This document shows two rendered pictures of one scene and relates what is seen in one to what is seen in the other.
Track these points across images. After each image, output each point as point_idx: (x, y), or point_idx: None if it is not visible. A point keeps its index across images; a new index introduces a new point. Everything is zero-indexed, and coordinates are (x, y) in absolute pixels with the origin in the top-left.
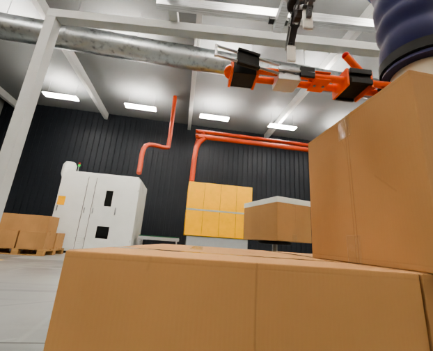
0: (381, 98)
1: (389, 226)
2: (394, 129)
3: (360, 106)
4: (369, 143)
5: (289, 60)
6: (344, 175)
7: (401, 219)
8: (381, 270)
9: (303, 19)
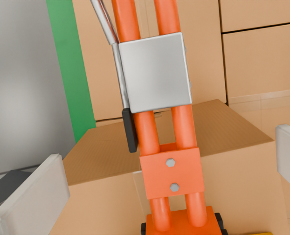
0: (78, 178)
1: (114, 129)
2: (80, 161)
3: (113, 174)
4: (113, 152)
5: (277, 139)
6: (158, 134)
7: (103, 133)
8: (91, 99)
9: (27, 179)
